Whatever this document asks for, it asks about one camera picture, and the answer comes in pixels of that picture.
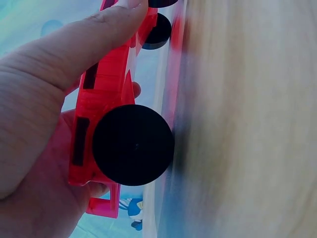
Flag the person's left hand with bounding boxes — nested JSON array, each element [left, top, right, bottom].
[[0, 0, 149, 238]]

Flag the red toy cart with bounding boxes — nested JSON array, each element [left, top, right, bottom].
[[68, 0, 179, 219]]

